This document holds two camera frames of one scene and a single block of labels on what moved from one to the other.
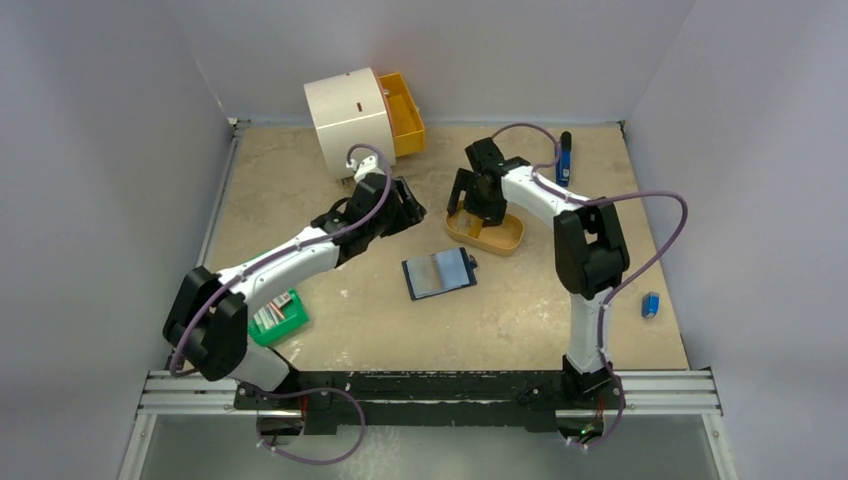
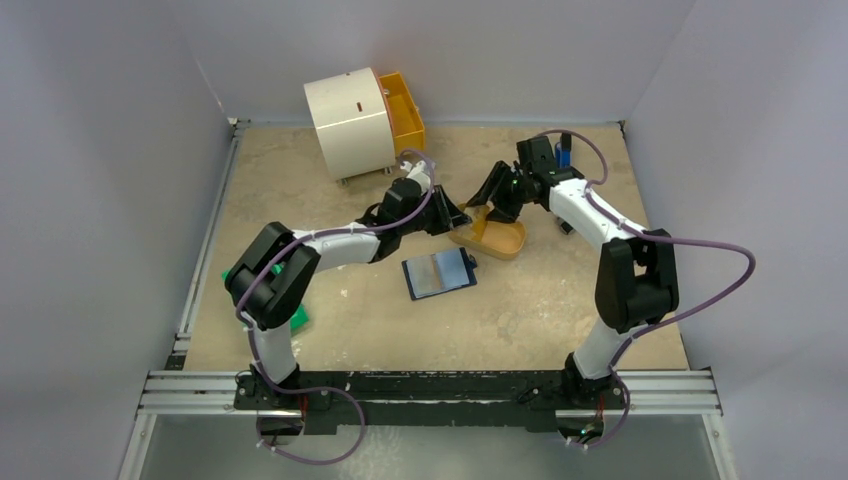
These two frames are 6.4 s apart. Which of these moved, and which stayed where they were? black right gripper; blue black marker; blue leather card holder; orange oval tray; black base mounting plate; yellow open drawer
Moved: black right gripper; orange oval tray
Stayed: yellow open drawer; blue leather card holder; blue black marker; black base mounting plate
